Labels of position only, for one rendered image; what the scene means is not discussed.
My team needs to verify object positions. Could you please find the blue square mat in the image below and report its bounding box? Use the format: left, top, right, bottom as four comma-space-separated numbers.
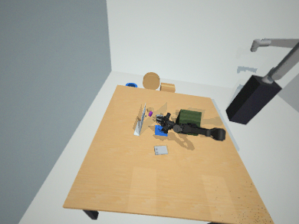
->
155, 125, 167, 137

